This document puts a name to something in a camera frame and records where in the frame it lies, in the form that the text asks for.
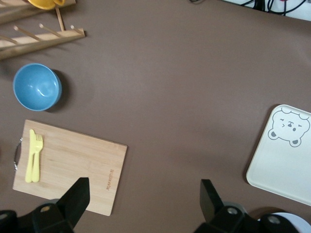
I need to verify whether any blue bowl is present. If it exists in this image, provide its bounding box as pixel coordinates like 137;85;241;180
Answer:
13;63;62;112

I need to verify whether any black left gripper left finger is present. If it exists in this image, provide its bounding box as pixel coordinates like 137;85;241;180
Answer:
17;177;90;233

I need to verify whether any yellow cup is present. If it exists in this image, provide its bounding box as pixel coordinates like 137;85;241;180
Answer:
27;0;66;10

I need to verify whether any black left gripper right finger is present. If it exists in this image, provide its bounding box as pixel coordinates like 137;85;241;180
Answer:
195;179;298;233

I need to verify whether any wooden peg dish rack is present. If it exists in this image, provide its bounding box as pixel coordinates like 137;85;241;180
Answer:
0;0;86;61

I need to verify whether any bamboo cutting board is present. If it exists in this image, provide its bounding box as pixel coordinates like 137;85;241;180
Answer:
12;119;128;216

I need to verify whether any cream bear print tray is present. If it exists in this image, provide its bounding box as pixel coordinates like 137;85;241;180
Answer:
245;104;311;206

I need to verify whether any yellow plastic knife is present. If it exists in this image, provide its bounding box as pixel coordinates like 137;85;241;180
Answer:
25;129;36;183

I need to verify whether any white round plate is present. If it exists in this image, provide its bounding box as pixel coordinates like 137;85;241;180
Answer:
257;212;311;233

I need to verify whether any yellow plastic fork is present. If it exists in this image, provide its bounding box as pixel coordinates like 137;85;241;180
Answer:
32;134;44;183

